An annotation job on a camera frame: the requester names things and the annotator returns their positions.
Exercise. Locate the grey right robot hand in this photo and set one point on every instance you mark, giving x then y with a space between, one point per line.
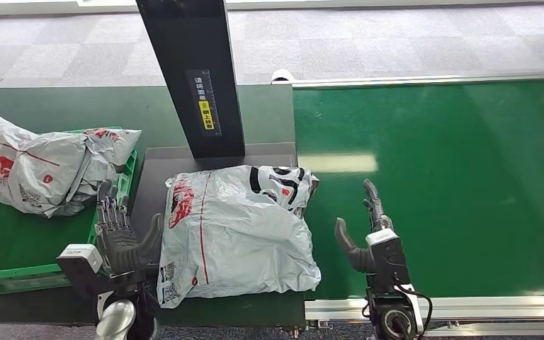
359 258

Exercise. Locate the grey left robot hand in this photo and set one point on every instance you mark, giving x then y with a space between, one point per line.
119 244

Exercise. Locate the grey mailer bag black print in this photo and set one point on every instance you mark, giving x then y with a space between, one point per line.
239 234

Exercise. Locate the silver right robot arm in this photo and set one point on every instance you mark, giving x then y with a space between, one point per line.
394 319

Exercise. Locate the green conveyor belt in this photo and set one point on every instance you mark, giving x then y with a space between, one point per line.
464 187

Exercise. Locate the black inbound scanner machine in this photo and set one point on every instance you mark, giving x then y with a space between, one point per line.
192 70

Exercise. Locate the green plastic crate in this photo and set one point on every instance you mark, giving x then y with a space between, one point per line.
28 248

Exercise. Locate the grey mailer bag red print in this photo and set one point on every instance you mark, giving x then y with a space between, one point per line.
23 169

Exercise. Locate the yellow warning sticker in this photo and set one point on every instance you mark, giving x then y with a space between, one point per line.
206 115

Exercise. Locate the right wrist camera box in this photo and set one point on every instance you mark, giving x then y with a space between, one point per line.
387 258

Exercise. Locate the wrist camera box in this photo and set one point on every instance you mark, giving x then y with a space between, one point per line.
387 258
82 267

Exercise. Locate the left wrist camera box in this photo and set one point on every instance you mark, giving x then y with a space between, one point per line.
82 267

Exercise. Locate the wide aluminium conveyor rail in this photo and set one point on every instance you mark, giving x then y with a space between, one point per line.
488 307

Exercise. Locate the thin aluminium conveyor rail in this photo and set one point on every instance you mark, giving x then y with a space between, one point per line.
431 79

